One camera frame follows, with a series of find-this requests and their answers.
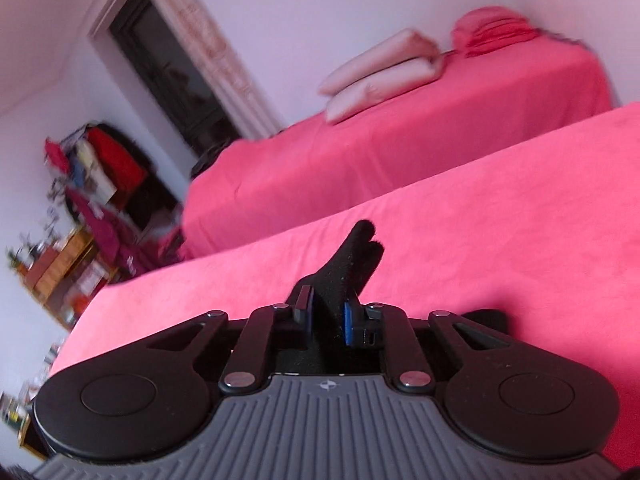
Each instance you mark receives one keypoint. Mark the far pink bed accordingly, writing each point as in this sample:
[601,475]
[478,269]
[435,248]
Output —
[400,150]

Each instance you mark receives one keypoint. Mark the pale pink pillow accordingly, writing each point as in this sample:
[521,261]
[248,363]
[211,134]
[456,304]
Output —
[375,57]
[380,90]

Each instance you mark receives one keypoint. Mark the pile of coloured clothes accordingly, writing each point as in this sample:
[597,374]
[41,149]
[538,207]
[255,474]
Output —
[110,165]

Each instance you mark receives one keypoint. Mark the dark window with curtain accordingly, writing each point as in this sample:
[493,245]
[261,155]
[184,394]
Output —
[220,55]

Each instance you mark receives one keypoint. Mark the clutter of small items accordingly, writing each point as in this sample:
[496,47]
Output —
[25,410]

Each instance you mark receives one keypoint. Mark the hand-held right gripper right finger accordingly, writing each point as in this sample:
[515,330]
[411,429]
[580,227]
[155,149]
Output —
[350,327]

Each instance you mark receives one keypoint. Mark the pink plush blanket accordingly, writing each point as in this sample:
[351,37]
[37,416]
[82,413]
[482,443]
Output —
[500,235]

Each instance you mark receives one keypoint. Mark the wooden shelf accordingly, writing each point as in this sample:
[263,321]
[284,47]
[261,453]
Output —
[60,265]

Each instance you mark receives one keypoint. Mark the folded red cloth stack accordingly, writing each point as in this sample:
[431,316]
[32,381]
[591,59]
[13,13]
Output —
[490,30]

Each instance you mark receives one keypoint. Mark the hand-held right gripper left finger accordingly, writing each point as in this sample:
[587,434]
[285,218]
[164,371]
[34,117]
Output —
[304,312]

